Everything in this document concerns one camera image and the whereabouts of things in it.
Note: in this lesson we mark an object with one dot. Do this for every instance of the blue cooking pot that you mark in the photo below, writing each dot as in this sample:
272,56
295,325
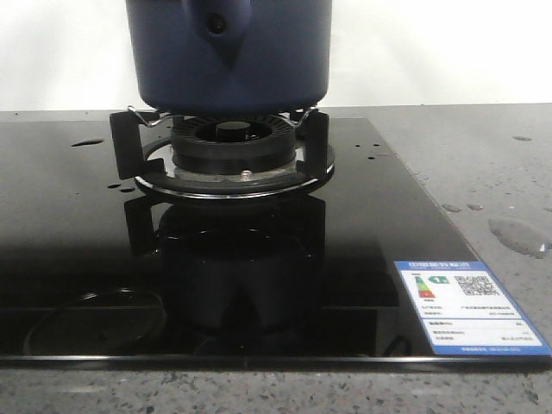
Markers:
230,57

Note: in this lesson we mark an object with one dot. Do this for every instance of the right black pot support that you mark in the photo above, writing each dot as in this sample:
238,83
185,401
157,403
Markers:
144,153

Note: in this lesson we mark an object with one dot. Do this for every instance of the right black gas burner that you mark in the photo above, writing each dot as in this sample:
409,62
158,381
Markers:
225,145

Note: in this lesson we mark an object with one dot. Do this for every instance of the black glass gas stove top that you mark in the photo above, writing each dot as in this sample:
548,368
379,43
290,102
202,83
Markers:
95,274

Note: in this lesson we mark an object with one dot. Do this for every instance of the blue energy label sticker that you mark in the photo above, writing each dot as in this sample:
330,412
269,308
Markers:
464,310

